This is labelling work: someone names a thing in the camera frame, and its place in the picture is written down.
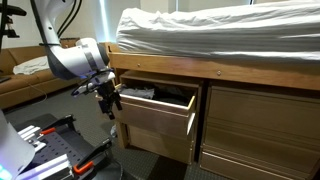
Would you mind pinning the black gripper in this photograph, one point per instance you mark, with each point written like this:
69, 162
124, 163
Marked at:
106, 90

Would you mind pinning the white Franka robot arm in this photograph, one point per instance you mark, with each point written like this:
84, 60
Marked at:
70, 60

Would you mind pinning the wooden dresser with open drawer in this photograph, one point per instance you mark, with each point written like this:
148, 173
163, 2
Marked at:
160, 78

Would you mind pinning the closed wooden drawer under open one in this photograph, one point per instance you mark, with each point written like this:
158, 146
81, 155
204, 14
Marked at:
160, 145

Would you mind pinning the wide wooden dresser drawer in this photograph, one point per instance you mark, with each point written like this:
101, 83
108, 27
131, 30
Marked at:
260, 148
233, 170
266, 113

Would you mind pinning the white item under dresser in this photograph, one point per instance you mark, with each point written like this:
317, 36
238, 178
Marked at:
113, 130

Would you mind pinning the grey folded cloth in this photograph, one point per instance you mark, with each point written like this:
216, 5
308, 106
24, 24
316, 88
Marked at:
138, 92

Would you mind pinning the black clamp with orange grip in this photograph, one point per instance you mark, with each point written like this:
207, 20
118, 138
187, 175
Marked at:
91, 156
55, 126

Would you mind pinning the dark folded clothes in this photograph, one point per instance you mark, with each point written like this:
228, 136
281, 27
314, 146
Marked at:
173, 96

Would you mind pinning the cardboard box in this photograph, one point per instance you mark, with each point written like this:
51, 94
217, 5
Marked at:
68, 42

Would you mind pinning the short aluminium extrusion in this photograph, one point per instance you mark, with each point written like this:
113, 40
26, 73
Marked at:
30, 133

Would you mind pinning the white cloth on sofa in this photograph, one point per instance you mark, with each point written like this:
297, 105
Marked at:
31, 66

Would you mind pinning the brown sofa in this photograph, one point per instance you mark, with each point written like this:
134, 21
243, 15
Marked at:
23, 88

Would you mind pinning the long aluminium extrusion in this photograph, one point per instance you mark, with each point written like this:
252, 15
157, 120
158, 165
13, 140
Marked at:
43, 168

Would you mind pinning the dark flat laptop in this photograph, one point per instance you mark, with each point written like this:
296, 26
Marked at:
4, 79

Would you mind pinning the large metal bed bolt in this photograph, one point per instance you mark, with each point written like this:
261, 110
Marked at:
219, 73

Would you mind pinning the mattress with white sheet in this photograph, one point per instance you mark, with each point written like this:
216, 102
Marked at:
216, 30

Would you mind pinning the wide wooden dresser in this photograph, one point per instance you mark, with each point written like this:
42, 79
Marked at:
260, 133

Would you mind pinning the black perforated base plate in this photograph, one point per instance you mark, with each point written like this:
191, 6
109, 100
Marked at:
60, 144

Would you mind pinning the wooden bed frame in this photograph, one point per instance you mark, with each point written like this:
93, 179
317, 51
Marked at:
166, 66

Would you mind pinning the black camera stand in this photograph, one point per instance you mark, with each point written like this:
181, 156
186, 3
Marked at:
10, 10

